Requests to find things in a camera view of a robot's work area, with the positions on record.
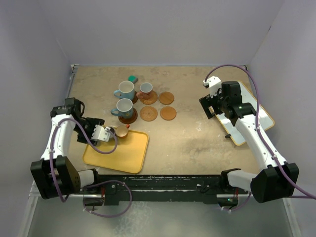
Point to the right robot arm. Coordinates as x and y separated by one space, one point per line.
275 174

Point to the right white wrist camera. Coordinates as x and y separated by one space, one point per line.
213 83

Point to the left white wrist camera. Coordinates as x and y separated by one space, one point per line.
101 133

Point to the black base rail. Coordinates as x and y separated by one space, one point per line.
160 188

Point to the blue floral mug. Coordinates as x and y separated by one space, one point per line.
124 108

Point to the large light blue mug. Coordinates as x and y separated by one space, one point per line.
125 90

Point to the pink cup orange handle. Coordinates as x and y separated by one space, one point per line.
145 91

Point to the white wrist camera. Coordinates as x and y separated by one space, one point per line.
213 83
101 133

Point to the whiteboard with yellow frame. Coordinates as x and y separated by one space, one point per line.
265 120

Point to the orange wooden coaster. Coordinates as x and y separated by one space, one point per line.
166 98
168 113

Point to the yellow plastic tray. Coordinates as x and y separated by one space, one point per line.
128 157

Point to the woven light brown coaster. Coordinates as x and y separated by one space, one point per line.
151 100
148 113

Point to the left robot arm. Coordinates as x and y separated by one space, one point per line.
54 174

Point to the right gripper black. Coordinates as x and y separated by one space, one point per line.
207 101

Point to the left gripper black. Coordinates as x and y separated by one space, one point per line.
94 122

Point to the small brown cup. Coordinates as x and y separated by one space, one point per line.
122 131

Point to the dark brown wooden coaster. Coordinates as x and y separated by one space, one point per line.
135 99
129 120

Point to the green whiteboard eraser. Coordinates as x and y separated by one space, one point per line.
132 79

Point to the small olive grey cup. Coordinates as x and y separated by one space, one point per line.
113 130

